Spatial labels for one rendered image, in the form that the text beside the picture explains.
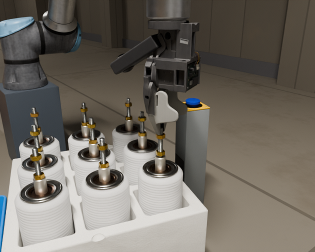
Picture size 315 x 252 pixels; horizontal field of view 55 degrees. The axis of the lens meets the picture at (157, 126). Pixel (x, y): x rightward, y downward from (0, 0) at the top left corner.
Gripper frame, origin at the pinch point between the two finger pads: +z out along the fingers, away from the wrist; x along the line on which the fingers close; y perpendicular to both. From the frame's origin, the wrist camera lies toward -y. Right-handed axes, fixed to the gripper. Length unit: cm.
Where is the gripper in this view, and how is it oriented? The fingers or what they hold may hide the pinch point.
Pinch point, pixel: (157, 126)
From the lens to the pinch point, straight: 61.0
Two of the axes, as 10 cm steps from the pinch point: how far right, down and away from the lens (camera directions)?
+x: 4.5, -3.3, 8.3
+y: 8.9, 1.7, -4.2
